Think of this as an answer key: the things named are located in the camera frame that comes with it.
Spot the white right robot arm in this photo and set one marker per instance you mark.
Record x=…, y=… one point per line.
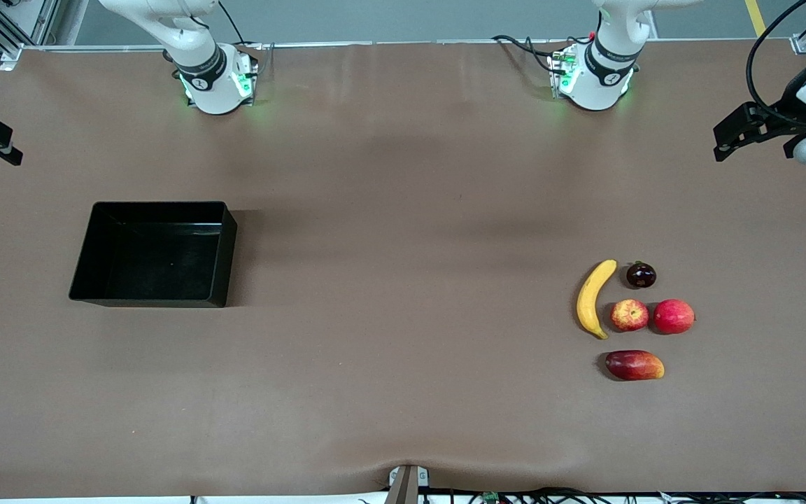
x=213, y=91

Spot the yellow banana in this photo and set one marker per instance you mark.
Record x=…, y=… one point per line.
x=587, y=301

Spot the red round fruit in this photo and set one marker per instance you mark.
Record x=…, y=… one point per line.
x=674, y=316

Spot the small green circuit board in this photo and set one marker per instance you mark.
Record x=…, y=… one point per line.
x=492, y=498

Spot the brown table mat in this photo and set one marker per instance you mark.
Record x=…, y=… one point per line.
x=403, y=210

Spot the metal table edge clamp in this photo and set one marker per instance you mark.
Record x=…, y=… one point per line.
x=405, y=484

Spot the red and yellow mango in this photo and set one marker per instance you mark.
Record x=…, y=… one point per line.
x=632, y=365

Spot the dark purple round fruit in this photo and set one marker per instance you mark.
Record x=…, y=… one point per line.
x=641, y=276

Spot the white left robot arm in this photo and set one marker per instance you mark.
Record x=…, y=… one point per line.
x=595, y=87

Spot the black plastic box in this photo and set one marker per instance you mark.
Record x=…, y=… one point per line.
x=158, y=259

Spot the red and yellow apple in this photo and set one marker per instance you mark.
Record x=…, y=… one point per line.
x=629, y=316

